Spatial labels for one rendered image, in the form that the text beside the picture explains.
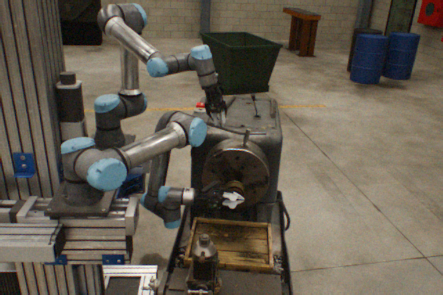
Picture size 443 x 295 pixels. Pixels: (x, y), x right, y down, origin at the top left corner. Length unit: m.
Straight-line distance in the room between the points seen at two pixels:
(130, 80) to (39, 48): 0.54
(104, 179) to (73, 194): 0.20
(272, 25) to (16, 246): 11.34
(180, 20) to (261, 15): 2.39
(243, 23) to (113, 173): 10.94
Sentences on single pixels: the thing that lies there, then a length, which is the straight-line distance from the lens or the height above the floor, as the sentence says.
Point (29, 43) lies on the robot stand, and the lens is 1.60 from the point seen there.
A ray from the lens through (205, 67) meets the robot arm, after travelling 1.59.
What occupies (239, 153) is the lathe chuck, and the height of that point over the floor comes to 1.22.
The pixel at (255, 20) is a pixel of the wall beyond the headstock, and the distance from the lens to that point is 12.23.
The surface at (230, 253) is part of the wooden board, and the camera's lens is 1.72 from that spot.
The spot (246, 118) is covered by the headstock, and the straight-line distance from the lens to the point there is 2.10.
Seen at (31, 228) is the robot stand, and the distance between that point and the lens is 1.63.
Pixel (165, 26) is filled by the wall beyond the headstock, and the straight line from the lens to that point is 11.80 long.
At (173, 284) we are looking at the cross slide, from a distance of 1.47.
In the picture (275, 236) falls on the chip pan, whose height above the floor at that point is 0.54.
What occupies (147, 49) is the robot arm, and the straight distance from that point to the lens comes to 1.63.
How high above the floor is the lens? 1.99
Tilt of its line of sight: 25 degrees down
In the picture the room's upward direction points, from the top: 3 degrees clockwise
